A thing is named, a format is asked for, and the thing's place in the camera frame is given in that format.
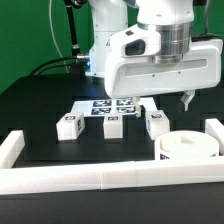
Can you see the white marker tag sheet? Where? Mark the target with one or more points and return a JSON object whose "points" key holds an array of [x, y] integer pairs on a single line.
{"points": [[125, 106]]}

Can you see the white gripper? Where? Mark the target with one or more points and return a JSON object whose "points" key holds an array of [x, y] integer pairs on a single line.
{"points": [[148, 60]]}

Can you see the white U-shaped fence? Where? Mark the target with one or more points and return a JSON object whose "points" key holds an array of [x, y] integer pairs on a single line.
{"points": [[102, 176]]}

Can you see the white round stool seat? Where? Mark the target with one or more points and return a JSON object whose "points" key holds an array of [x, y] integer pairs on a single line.
{"points": [[185, 145]]}

